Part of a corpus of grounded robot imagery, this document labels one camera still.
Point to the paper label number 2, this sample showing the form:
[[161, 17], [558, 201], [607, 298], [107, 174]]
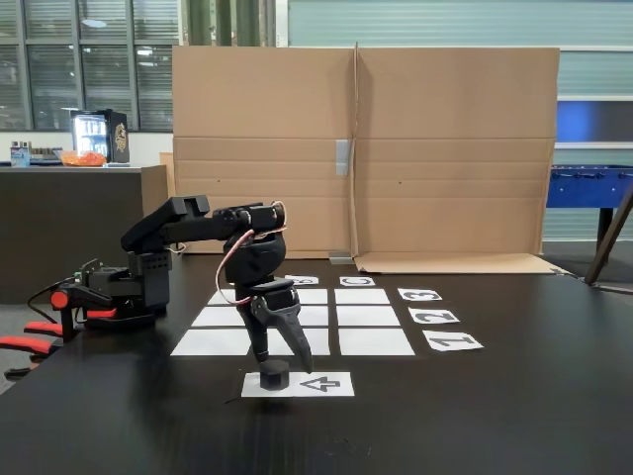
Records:
[[434, 316]]

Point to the paper label number 3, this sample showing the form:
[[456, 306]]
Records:
[[420, 295]]

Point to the black lit mini fridge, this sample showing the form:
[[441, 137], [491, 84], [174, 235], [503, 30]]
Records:
[[116, 136]]

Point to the long grey tape strip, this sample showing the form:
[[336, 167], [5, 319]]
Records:
[[342, 157]]

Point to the dark slanted wooden leg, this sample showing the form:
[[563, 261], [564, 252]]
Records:
[[610, 237]]

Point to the dark brown counter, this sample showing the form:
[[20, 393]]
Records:
[[49, 222]]

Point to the white paper grid square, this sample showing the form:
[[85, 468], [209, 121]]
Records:
[[217, 316], [316, 315], [368, 315], [362, 296], [376, 342], [314, 296], [215, 342], [319, 344], [220, 297]]

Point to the paper label letter C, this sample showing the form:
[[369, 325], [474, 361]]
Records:
[[357, 281]]

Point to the large brown cardboard sheet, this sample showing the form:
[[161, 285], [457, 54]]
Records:
[[262, 123], [455, 148]]

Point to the blue foosball table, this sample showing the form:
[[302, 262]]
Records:
[[583, 188]]

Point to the black orange bar clamp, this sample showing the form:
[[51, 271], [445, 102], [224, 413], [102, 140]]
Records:
[[60, 299]]

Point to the paper label letter B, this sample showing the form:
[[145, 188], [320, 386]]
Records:
[[306, 280]]

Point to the small brown cardboard panel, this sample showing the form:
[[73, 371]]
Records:
[[154, 183]]

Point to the black octagonal token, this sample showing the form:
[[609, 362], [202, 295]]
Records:
[[274, 380]]

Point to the blue white small box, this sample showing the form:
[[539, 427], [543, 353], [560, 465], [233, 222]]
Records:
[[20, 156]]

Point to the paper label number 1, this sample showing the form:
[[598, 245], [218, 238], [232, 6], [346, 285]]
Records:
[[452, 341]]

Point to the short grey tape strip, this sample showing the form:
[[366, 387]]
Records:
[[339, 258]]

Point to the white arrow paper sheet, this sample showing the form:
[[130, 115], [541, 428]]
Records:
[[321, 384]]

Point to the orange plastic bag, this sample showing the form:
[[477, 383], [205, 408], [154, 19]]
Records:
[[84, 158]]

